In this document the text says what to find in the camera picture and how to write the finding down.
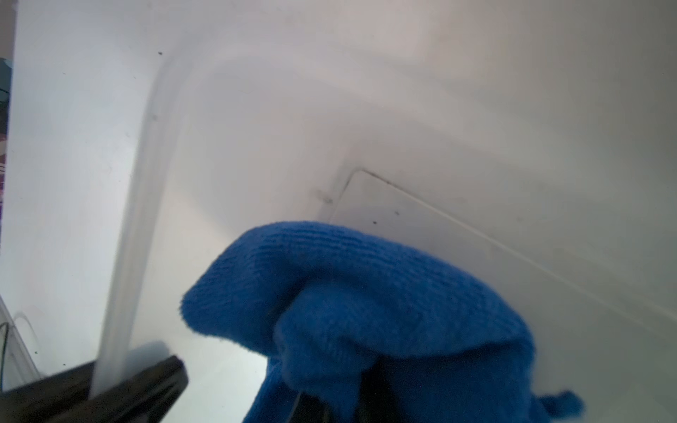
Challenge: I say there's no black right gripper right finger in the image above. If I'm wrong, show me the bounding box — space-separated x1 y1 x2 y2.
356 366 400 423

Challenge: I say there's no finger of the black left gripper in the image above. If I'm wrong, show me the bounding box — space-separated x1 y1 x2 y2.
1 356 189 423

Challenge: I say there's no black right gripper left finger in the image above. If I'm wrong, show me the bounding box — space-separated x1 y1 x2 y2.
287 393 331 423

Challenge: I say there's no blue microfibre cloth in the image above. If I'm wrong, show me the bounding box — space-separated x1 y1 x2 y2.
181 221 584 422

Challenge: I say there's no translucent plastic lunch box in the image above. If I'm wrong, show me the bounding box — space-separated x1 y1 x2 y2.
92 31 676 422

